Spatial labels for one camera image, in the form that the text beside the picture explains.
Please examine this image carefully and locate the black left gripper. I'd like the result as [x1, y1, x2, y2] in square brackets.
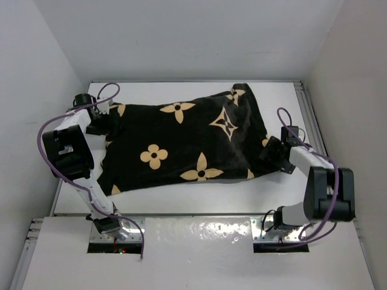
[88, 111, 119, 137]

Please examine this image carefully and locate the black pillowcase with beige flowers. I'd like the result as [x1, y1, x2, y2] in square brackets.
[97, 83, 277, 196]

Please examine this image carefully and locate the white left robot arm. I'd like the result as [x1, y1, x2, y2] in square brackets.
[42, 94, 130, 241]

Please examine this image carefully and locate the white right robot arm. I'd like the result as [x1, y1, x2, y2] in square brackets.
[260, 126, 356, 241]

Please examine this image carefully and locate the white front cover board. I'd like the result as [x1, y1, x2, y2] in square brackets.
[24, 217, 373, 289]

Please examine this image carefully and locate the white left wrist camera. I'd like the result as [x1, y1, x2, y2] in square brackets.
[97, 97, 112, 115]

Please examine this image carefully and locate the aluminium rail right side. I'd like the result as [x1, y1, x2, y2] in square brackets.
[294, 80, 345, 215]

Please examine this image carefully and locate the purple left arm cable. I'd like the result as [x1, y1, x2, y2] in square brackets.
[36, 82, 145, 260]

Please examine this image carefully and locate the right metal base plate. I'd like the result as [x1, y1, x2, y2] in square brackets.
[250, 216, 305, 245]

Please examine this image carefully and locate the metal base plate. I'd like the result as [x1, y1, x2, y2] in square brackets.
[250, 216, 305, 245]
[89, 218, 145, 244]

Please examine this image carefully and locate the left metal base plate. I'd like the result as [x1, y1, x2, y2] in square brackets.
[89, 218, 145, 244]

